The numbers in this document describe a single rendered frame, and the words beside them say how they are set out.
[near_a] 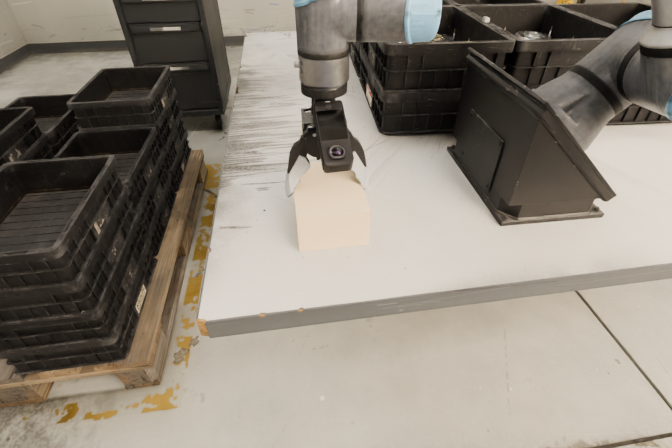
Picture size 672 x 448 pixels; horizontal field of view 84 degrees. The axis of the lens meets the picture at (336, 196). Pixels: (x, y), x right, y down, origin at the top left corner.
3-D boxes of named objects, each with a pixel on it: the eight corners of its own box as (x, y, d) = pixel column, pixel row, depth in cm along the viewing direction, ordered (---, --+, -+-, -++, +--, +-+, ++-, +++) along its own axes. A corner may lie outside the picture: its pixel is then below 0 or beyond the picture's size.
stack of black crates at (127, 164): (158, 259, 137) (127, 184, 117) (71, 268, 134) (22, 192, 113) (178, 194, 169) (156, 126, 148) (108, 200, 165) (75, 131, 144)
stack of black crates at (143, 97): (179, 194, 169) (149, 99, 141) (109, 200, 165) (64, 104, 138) (193, 149, 200) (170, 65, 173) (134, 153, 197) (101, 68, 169)
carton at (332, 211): (368, 244, 65) (370, 211, 60) (299, 251, 63) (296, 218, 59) (351, 190, 77) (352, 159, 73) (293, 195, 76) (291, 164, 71)
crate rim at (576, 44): (640, 49, 87) (645, 38, 85) (516, 52, 85) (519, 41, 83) (547, 12, 118) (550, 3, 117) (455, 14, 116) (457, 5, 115)
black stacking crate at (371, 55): (503, 93, 91) (517, 44, 84) (382, 97, 88) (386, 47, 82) (449, 46, 122) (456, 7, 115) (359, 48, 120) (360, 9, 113)
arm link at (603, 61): (594, 101, 75) (662, 49, 70) (640, 123, 63) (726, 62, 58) (562, 59, 71) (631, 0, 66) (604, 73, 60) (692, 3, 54)
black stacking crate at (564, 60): (619, 89, 93) (642, 40, 86) (504, 93, 91) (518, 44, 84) (537, 43, 124) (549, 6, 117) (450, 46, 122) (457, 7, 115)
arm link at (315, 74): (353, 59, 52) (294, 62, 51) (353, 91, 54) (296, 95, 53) (344, 44, 58) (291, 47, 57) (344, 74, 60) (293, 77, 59)
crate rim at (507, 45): (515, 52, 85) (519, 41, 83) (385, 56, 83) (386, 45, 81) (455, 14, 116) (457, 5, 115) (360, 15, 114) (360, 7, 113)
